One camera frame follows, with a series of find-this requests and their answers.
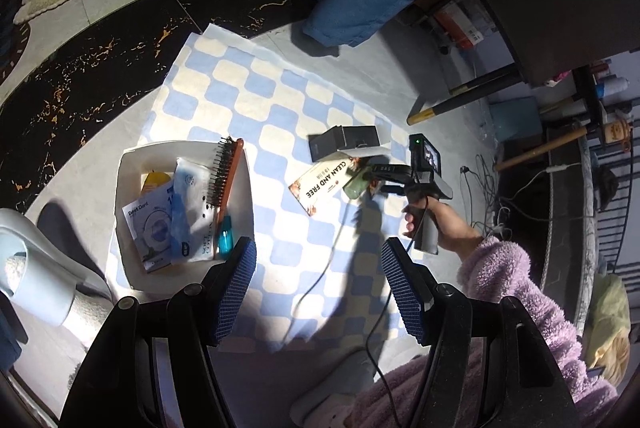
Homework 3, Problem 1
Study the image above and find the green transparent bottle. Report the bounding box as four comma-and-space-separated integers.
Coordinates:
343, 167, 371, 200

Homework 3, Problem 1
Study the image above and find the person's right hand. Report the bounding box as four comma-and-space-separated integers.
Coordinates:
404, 197, 484, 261

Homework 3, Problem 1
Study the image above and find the teal small bottle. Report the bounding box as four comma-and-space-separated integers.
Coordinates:
216, 214, 234, 260

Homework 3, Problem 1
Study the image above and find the pink fluffy right sleeve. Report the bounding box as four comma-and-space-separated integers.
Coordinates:
350, 237, 617, 427

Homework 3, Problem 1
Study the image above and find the blue cream checkered mat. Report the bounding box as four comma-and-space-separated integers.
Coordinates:
107, 26, 409, 353

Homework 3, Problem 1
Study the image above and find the white cardboard box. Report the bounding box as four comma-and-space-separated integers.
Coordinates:
114, 140, 254, 297

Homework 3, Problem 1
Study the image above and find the black small box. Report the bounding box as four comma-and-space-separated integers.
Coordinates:
308, 126, 381, 162

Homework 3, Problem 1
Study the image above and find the black yellow-tipped table leg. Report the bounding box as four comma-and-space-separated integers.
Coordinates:
407, 64, 523, 126

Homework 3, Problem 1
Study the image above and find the white dental product box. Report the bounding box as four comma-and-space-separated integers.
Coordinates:
122, 180, 174, 273

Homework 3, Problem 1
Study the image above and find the clean and free flat box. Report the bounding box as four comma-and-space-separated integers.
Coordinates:
287, 142, 392, 218

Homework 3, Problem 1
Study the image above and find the orange wooden hairbrush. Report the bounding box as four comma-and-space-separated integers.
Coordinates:
205, 136, 244, 230

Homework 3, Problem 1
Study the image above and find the red white box under bed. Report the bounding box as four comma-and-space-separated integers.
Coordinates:
435, 1, 484, 50

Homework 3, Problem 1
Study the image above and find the white slipper on foot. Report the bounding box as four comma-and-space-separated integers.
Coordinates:
290, 349, 374, 427

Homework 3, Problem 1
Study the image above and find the light blue plastic stool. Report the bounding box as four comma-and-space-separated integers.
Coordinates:
1, 208, 111, 326

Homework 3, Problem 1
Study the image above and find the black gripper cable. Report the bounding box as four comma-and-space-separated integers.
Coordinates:
364, 236, 421, 428

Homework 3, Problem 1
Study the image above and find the wooden stick handle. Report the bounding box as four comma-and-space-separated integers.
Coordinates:
496, 127, 588, 172

